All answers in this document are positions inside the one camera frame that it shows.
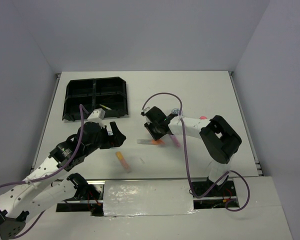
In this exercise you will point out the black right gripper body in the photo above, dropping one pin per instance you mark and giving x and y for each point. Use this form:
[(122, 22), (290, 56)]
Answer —
[(153, 128)]

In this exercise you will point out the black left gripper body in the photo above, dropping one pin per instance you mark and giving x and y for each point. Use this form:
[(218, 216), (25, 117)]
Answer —
[(107, 141)]

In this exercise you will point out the thin yellow highlighter pen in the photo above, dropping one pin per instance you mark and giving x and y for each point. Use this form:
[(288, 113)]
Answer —
[(105, 107)]

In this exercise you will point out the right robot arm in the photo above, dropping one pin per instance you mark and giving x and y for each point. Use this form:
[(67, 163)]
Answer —
[(219, 138)]

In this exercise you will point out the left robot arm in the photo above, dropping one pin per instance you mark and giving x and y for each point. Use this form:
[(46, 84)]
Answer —
[(52, 182)]

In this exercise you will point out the orange-capped pink glue stick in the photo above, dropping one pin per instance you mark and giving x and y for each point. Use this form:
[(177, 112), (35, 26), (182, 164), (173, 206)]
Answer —
[(123, 162)]

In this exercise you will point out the orange-capped clear marker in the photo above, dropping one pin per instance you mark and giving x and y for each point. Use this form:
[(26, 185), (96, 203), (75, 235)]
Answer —
[(150, 142)]

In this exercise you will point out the blue paint jar right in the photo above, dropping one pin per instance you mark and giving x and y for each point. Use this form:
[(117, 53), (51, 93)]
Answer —
[(177, 111)]

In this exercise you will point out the pink-capped glitter bottle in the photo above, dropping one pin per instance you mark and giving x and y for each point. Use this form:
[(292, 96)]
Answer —
[(203, 118)]

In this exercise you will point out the black four-compartment organizer tray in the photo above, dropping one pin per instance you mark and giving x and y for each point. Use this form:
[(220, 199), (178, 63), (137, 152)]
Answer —
[(93, 92)]

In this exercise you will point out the silver foil-covered panel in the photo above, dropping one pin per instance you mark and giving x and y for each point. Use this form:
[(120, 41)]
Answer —
[(147, 198)]

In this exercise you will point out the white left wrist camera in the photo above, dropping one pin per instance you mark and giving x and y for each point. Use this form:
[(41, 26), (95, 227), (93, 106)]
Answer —
[(97, 116)]

